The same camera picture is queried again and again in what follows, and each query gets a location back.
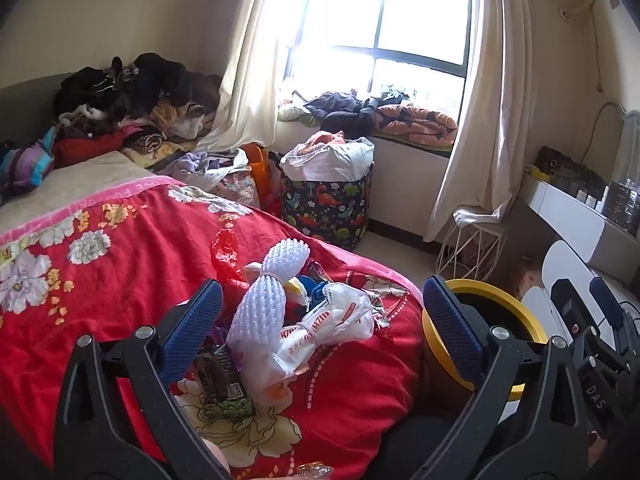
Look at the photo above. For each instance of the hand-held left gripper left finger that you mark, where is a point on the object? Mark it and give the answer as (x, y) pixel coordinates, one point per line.
(195, 330)

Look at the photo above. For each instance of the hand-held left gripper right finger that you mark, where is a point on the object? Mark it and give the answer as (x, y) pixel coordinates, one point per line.
(450, 330)

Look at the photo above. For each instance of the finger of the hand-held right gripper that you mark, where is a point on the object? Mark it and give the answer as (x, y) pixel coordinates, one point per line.
(606, 300)
(564, 305)

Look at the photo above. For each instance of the dark snack packet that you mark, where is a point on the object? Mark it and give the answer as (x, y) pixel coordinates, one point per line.
(220, 377)

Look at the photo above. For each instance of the yellow rimmed trash bin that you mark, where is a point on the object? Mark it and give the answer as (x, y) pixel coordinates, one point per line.
(505, 292)

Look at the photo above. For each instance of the white foam net sleeve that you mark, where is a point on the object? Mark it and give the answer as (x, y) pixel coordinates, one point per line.
(260, 310)

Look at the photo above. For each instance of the red plastic bag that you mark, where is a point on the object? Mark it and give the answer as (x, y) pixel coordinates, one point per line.
(227, 255)

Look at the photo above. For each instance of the white plastic bag orange print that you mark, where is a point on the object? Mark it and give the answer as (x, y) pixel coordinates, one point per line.
(335, 320)

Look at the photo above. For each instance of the person's right hand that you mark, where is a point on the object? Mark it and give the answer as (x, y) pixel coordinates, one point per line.
(596, 449)

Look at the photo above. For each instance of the pink cardboard box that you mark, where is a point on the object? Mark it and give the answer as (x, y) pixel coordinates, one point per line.
(527, 280)

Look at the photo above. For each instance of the silver foil wrapper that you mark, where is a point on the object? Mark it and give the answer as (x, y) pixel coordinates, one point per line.
(382, 310)

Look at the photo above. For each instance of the red floral blanket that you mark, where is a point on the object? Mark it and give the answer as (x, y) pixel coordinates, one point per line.
(125, 285)

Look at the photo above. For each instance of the white desk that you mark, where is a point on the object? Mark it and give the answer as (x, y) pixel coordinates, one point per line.
(575, 215)

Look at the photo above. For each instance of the clear cosmetics organizer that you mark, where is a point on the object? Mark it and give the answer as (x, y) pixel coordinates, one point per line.
(624, 202)

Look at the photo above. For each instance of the yellow white wrapper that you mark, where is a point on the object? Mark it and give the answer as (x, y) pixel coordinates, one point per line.
(297, 290)

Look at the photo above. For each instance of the blue wrapper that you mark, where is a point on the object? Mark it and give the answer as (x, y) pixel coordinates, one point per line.
(316, 292)

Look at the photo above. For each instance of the yellow packet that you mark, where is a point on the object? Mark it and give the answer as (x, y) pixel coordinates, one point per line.
(542, 174)

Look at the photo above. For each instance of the camouflage bag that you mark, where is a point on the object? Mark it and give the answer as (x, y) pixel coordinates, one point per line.
(565, 167)

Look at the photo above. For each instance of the pink floral bag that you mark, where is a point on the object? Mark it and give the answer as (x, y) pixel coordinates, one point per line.
(237, 187)

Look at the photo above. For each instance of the floral bag with clothes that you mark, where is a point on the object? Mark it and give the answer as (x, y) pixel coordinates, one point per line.
(195, 165)

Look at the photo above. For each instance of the dinosaur print laundry basket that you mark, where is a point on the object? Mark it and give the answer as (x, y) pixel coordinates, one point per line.
(325, 205)

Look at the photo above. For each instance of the brown patterned blanket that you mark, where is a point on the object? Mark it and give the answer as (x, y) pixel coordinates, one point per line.
(150, 145)

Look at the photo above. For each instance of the beige bed sheet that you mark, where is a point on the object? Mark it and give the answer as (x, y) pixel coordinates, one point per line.
(65, 185)

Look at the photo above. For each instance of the white cloth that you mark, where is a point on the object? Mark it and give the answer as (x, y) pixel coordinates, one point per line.
(330, 160)

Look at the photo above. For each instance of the orange patterned quilt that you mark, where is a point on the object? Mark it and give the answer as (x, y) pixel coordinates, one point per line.
(415, 122)

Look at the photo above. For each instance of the tan cream cloth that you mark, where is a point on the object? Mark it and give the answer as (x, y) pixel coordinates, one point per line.
(175, 112)

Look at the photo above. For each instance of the orange red cloth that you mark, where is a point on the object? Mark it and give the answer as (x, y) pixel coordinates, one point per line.
(325, 138)

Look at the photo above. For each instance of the cream curtain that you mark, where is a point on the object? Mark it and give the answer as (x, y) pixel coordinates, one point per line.
(245, 60)
(495, 85)

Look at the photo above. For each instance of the colourful striped cloth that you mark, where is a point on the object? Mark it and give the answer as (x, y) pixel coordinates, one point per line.
(27, 162)

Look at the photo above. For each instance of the green cushion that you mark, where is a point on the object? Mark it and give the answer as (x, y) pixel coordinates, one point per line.
(295, 114)

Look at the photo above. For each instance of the dark blue jacket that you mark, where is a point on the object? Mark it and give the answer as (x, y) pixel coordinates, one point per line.
(340, 110)

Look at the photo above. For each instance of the pile of black clothes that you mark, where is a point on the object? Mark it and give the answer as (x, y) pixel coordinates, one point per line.
(150, 80)

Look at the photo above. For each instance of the grey headboard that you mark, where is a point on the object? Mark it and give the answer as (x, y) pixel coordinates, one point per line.
(25, 105)

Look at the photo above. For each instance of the window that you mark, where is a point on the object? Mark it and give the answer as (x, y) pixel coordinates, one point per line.
(425, 10)

